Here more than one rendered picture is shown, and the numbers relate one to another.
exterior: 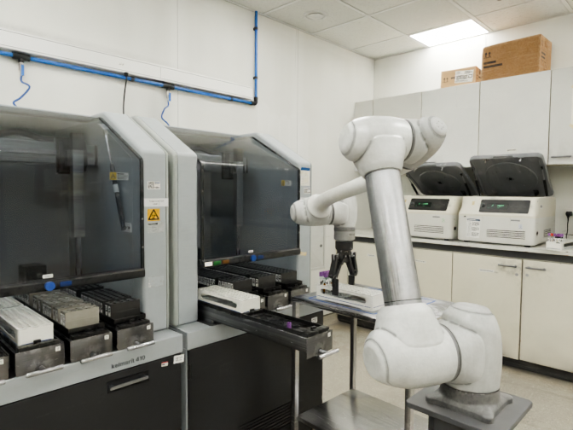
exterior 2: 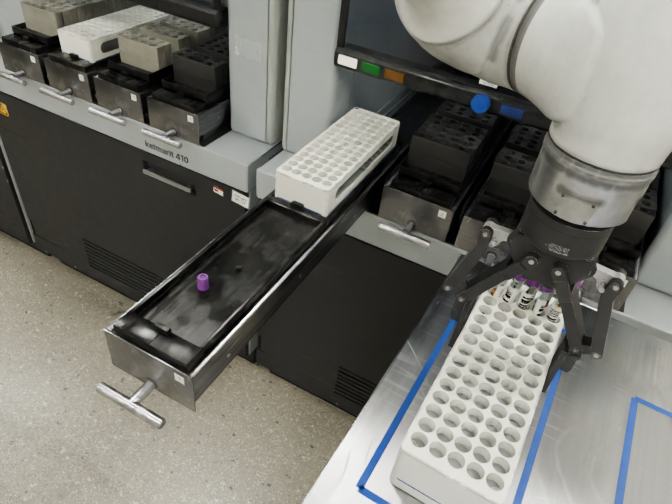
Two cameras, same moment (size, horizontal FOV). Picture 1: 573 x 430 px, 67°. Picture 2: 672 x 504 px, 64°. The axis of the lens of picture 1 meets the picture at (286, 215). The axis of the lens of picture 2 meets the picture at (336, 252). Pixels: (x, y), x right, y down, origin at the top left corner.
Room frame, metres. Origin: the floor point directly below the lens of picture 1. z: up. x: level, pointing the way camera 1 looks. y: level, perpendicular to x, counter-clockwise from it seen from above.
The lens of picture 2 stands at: (1.50, -0.55, 1.33)
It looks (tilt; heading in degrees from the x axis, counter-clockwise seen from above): 40 degrees down; 69
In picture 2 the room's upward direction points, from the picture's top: 8 degrees clockwise
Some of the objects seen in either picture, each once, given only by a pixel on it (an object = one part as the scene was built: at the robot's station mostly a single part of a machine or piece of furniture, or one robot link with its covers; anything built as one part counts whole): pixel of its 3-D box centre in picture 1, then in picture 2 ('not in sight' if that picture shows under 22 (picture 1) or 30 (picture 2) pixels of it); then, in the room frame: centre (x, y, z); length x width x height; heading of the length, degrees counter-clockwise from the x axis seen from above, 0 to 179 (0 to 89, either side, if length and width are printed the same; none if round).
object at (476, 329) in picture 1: (467, 343); not in sight; (1.20, -0.51, 0.87); 0.18 x 0.16 x 0.22; 110
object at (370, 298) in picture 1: (350, 294); (488, 382); (1.82, -0.27, 0.85); 0.30 x 0.10 x 0.06; 44
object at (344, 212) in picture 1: (342, 208); (633, 42); (1.84, -0.23, 1.22); 0.13 x 0.11 x 0.16; 110
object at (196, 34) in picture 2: (66, 310); (182, 38); (1.56, 0.79, 0.85); 0.12 x 0.02 x 0.06; 136
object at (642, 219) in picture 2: (287, 277); (611, 216); (2.19, -0.01, 0.85); 0.12 x 0.02 x 0.06; 135
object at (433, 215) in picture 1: (437, 200); not in sight; (3.88, -1.34, 1.22); 0.62 x 0.56 x 0.64; 134
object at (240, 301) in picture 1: (228, 299); (341, 158); (1.80, 0.24, 0.83); 0.30 x 0.10 x 0.06; 46
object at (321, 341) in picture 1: (257, 321); (287, 232); (1.67, 0.11, 0.78); 0.73 x 0.14 x 0.09; 46
